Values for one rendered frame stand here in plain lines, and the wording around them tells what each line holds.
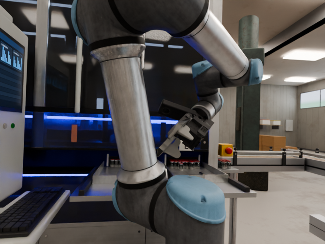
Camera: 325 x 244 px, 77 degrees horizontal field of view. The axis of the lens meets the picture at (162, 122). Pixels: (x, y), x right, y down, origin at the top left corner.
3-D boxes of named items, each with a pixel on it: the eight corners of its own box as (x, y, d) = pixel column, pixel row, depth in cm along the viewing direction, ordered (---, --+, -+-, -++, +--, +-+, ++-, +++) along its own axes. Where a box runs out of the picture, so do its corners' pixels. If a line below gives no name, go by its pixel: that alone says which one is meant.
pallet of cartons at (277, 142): (273, 156, 816) (274, 134, 817) (300, 163, 674) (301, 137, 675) (249, 156, 809) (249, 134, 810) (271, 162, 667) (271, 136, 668)
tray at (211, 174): (161, 166, 123) (161, 160, 123) (202, 166, 127) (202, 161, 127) (172, 183, 90) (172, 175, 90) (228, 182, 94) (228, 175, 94)
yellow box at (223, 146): (216, 154, 127) (216, 143, 127) (227, 154, 128) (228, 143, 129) (221, 156, 120) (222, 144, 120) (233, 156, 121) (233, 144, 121)
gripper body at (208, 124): (203, 136, 55) (218, 117, 64) (178, 117, 56) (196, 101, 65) (190, 152, 60) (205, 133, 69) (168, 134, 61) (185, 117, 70)
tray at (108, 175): (103, 166, 118) (103, 160, 118) (148, 166, 122) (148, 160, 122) (92, 184, 85) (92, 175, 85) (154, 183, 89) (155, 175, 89)
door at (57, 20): (45, 106, 108) (50, -5, 109) (134, 110, 115) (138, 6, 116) (45, 106, 107) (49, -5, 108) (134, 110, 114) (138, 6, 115)
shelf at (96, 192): (94, 170, 117) (94, 166, 118) (210, 170, 128) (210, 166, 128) (69, 202, 70) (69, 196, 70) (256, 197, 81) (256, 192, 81)
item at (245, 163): (211, 172, 130) (212, 147, 130) (202, 167, 145) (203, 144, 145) (306, 172, 140) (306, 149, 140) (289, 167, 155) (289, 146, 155)
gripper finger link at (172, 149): (170, 167, 53) (190, 143, 58) (154, 152, 55) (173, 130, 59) (168, 170, 56) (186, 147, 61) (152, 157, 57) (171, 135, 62)
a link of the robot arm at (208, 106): (200, 96, 68) (189, 113, 74) (195, 101, 65) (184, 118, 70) (219, 110, 67) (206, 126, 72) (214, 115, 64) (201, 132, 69)
